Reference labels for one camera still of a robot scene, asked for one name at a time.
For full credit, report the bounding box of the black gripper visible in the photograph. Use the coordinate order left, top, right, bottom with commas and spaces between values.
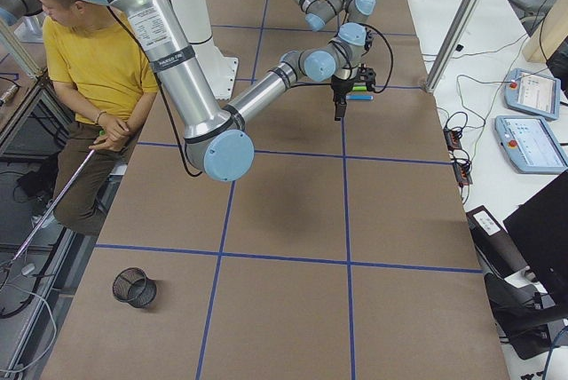
331, 77, 354, 121

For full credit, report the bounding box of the blue marker pen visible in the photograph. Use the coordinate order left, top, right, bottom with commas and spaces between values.
346, 94, 374, 101

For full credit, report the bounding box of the teach pendant near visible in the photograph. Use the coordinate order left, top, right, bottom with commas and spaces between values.
493, 115, 567, 174

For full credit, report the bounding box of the teach pendant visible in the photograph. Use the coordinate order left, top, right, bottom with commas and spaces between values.
504, 68, 561, 121
493, 115, 567, 174

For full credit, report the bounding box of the teach pendant far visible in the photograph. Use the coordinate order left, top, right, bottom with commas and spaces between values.
504, 68, 561, 121

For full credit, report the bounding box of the black monitor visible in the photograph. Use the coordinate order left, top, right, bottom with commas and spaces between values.
504, 172, 567, 303

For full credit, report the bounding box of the person in yellow shirt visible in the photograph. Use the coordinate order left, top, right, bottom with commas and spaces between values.
39, 0, 158, 236

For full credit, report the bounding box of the black mesh cup far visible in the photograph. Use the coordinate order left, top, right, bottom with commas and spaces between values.
112, 267, 157, 309

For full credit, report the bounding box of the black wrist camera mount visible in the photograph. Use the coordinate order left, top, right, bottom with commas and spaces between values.
358, 64, 377, 93

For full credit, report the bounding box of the aluminium frame post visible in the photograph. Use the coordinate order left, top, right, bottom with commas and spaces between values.
423, 0, 480, 93

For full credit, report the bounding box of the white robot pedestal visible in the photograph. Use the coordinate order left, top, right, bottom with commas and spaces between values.
171, 0, 239, 100

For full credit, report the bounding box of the green handled reacher stick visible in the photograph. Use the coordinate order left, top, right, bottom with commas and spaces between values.
1, 138, 116, 273

